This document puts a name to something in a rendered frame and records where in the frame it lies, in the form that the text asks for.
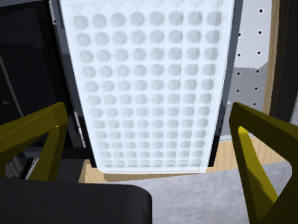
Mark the white multi-well plate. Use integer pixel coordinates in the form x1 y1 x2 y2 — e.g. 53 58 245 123
60 0 235 174

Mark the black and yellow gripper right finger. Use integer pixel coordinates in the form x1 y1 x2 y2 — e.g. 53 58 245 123
229 102 298 224

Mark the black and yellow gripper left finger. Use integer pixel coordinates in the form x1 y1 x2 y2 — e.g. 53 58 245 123
0 102 68 181

